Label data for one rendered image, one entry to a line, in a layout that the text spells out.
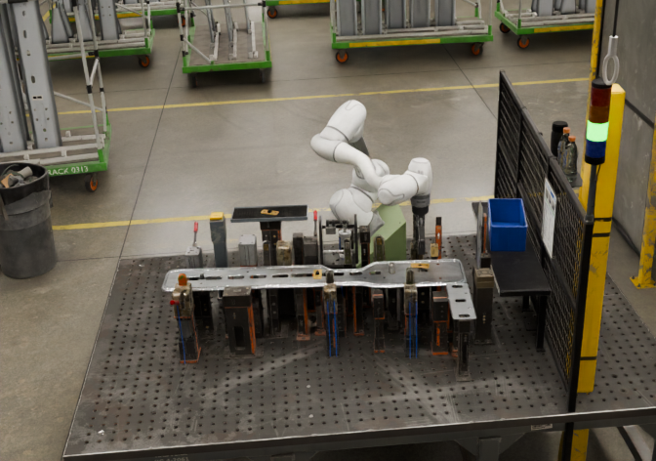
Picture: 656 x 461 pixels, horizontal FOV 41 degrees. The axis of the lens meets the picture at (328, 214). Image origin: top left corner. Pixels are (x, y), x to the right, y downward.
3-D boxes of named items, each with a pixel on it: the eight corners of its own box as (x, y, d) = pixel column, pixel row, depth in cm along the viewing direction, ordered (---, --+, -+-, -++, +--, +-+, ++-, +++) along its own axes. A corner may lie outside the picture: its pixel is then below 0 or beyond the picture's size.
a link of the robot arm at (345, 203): (347, 233, 481) (318, 208, 473) (365, 206, 486) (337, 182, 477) (361, 234, 467) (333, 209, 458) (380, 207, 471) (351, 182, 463)
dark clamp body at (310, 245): (303, 315, 430) (299, 246, 414) (304, 301, 442) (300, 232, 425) (325, 314, 430) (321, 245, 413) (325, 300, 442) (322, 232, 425)
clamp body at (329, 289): (322, 358, 397) (319, 292, 382) (323, 343, 408) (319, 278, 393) (343, 358, 397) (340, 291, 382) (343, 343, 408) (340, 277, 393)
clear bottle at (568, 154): (562, 183, 380) (566, 140, 372) (559, 177, 386) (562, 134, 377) (578, 182, 380) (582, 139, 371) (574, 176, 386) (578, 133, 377)
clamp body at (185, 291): (177, 366, 397) (167, 297, 381) (182, 348, 410) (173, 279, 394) (200, 365, 396) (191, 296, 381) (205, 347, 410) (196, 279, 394)
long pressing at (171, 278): (158, 295, 397) (158, 292, 396) (167, 271, 417) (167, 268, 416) (468, 285, 393) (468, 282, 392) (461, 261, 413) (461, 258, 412)
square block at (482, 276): (473, 346, 401) (476, 276, 385) (471, 335, 408) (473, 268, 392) (492, 345, 401) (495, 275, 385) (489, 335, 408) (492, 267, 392)
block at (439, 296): (430, 356, 395) (430, 303, 383) (427, 342, 405) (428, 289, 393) (451, 356, 395) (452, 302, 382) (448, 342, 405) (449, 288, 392)
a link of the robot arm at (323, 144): (328, 152, 408) (344, 130, 411) (301, 144, 419) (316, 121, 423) (340, 169, 417) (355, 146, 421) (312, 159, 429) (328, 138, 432)
